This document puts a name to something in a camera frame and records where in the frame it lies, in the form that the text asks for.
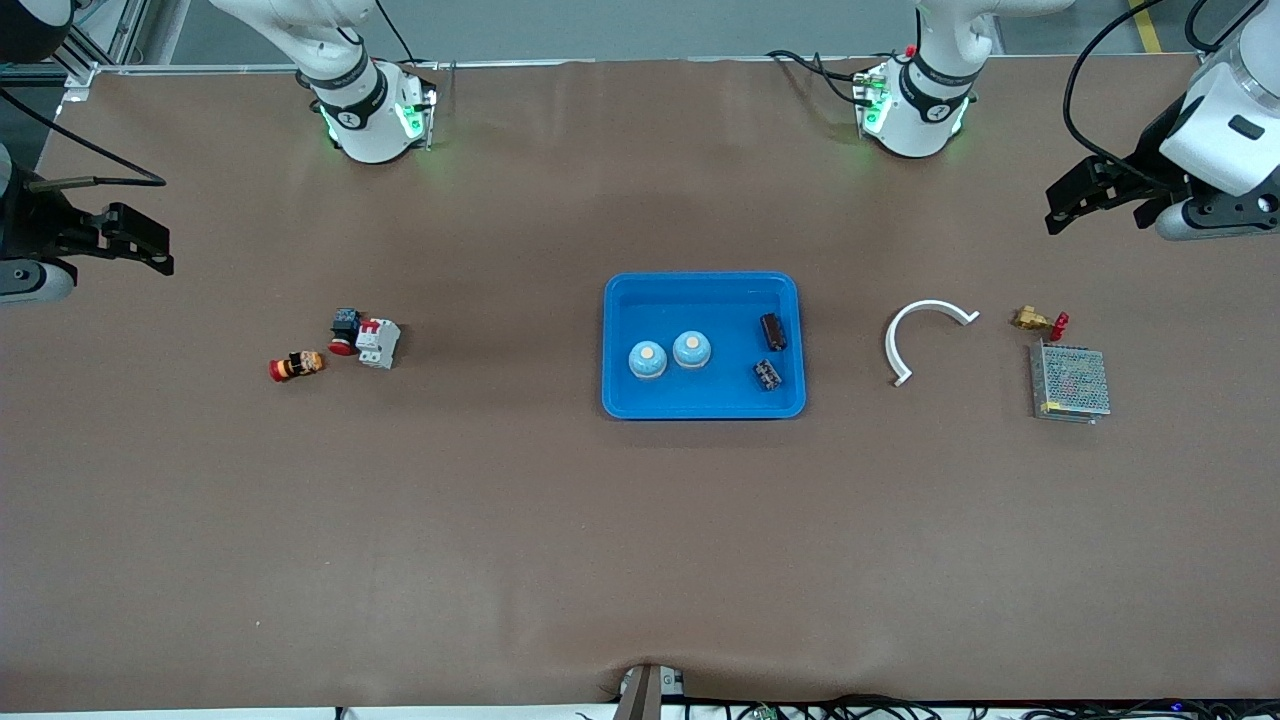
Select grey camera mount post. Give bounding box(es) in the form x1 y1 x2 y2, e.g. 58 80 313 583
612 663 687 720

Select red orange push button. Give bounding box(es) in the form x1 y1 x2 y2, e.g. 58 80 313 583
268 350 327 384

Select white curved plastic clip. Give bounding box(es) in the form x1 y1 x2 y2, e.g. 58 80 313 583
884 298 981 388

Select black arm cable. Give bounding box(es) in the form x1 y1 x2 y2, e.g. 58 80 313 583
1063 0 1266 191
0 88 168 190

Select brown table mat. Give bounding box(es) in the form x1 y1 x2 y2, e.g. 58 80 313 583
0 56 1280 713

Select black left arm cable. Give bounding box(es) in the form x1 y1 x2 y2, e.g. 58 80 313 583
1063 0 1266 191

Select aluminium frame profile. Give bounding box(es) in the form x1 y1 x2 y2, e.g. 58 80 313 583
0 0 151 101

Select black arm base cables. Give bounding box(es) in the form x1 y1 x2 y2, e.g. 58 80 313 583
766 48 873 107

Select perforated metal power supply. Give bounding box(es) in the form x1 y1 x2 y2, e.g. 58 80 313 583
1028 340 1113 426

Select brass valve red handle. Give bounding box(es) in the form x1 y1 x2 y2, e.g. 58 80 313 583
1010 306 1071 341

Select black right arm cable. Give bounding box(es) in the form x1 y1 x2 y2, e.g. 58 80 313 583
0 88 168 190

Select white red circuit breaker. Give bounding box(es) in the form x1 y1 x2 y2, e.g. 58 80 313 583
355 317 403 371

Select blue plastic tray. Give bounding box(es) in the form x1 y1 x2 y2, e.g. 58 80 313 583
602 271 808 421

